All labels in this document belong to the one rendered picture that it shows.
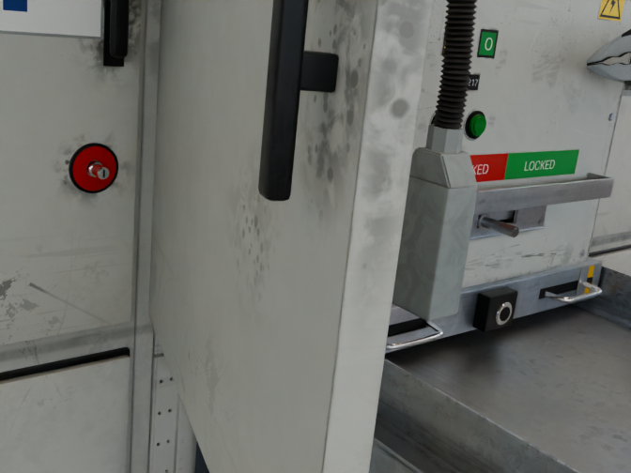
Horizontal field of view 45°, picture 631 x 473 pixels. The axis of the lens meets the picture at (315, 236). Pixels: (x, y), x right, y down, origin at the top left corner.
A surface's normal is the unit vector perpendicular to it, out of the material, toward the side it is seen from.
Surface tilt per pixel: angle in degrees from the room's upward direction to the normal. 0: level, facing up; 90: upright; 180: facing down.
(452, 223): 90
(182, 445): 90
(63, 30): 90
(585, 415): 0
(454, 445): 90
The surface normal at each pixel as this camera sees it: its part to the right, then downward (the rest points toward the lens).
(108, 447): 0.62, 0.28
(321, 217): -0.93, 0.01
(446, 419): -0.78, 0.10
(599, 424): 0.10, -0.96
